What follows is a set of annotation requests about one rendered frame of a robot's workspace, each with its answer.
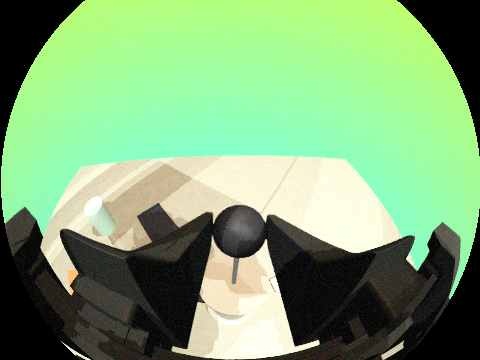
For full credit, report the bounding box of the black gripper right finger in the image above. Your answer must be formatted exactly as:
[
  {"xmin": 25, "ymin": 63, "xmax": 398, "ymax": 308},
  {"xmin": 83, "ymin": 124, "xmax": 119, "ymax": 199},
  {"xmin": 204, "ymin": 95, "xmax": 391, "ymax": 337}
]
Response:
[{"xmin": 265, "ymin": 215, "xmax": 415, "ymax": 347}]

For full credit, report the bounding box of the white flat bar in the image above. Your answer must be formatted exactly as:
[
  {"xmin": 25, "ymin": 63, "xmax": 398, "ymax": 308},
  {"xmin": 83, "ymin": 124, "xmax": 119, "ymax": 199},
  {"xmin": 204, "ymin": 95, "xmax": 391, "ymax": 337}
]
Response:
[{"xmin": 269, "ymin": 277, "xmax": 279, "ymax": 292}]

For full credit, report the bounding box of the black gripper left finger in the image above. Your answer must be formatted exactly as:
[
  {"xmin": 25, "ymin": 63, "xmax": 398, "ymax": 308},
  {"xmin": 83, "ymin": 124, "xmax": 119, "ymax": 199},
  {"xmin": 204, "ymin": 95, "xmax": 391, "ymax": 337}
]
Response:
[{"xmin": 60, "ymin": 212, "xmax": 213, "ymax": 349}]

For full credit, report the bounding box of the brown rectangular block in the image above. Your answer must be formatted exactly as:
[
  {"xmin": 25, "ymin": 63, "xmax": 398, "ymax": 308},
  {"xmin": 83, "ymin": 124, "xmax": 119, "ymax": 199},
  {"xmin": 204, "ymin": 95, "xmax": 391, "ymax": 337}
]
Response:
[{"xmin": 68, "ymin": 269, "xmax": 79, "ymax": 296}]

